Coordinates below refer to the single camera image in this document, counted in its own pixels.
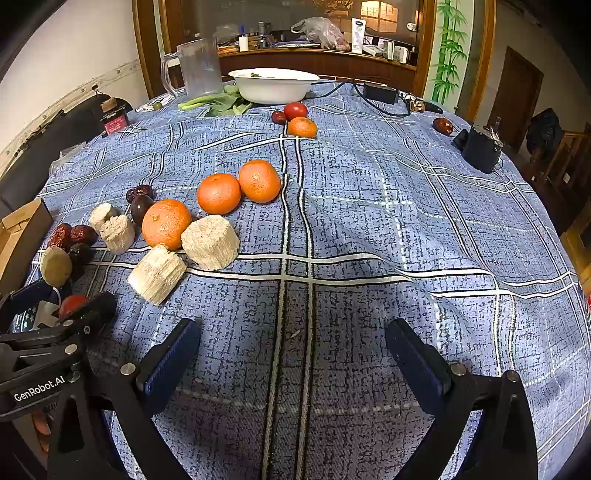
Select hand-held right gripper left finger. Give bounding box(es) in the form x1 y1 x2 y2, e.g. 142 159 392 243
46 318 204 480

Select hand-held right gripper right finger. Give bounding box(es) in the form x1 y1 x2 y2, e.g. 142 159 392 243
384 318 541 480

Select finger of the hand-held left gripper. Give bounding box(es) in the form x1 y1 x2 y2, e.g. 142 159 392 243
0 277 58 320
58 291 118 337

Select peeled sugarcane piece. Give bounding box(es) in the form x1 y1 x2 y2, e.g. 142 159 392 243
128 244 188 306
40 246 73 287
181 215 241 271
99 215 136 255
89 202 120 232

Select dark jujube date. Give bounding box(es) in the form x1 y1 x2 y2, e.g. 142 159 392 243
68 243 93 268

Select shallow cardboard box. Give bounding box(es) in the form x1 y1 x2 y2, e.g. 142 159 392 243
0 198 54 296

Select dark purple plum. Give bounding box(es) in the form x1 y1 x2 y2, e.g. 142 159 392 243
130 195 155 227

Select orange tangerine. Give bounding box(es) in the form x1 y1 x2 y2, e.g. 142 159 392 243
141 199 192 251
239 160 282 204
287 117 319 139
197 174 242 216

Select black leather sofa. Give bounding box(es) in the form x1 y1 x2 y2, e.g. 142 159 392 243
0 97 134 208

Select blue plaid tablecloth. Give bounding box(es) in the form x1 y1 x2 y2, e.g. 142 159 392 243
9 78 591 480

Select dark jar with pink label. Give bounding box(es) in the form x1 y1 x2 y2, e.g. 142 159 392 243
99 97 130 137

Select black small box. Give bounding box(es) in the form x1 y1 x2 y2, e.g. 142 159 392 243
452 122 505 175

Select green leafy vegetable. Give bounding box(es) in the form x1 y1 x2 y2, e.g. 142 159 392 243
178 85 254 116

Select wooden chair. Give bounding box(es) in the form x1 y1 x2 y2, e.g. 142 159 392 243
531 129 591 232

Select dark tool with brass fitting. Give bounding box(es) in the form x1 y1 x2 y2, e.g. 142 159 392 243
399 95 444 115

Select clear plastic pitcher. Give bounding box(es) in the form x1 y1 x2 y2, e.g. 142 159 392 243
160 38 225 97

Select dark bag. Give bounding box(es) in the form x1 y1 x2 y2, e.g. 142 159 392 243
526 108 564 153

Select black power adapter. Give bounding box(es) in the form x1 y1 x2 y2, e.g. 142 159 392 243
362 82 400 104

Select brown wooden door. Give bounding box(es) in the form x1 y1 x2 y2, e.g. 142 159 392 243
487 46 544 148

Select white bowl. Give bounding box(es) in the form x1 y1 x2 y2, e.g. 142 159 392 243
228 68 321 104

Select small white cartons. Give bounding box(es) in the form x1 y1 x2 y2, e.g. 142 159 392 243
383 41 411 64

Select wooden counter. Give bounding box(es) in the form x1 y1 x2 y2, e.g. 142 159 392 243
152 44 421 95

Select tall white carton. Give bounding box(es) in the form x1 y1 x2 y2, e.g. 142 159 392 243
352 18 368 55

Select plastic bag with red contents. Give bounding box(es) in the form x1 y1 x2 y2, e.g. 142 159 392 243
290 17 347 51

